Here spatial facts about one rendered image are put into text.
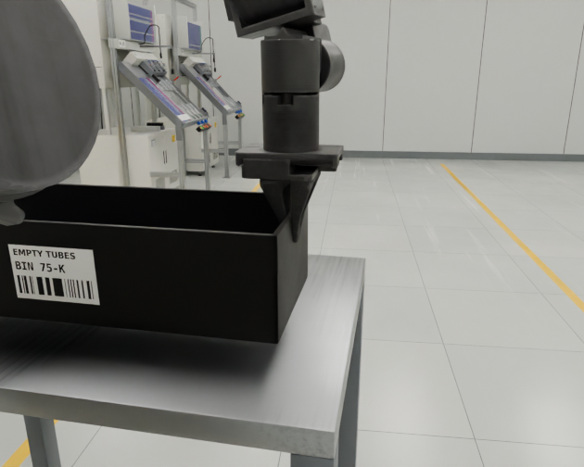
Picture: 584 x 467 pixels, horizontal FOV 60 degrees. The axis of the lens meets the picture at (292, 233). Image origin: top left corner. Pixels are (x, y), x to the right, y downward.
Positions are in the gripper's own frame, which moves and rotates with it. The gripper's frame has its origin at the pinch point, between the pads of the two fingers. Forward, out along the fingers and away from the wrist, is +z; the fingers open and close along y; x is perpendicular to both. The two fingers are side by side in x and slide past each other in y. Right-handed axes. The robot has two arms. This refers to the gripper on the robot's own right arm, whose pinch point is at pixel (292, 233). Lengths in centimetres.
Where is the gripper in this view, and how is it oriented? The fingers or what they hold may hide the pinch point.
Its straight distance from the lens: 54.5
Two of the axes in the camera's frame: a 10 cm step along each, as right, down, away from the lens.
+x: -2.0, 3.0, -9.3
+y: -9.8, -0.5, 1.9
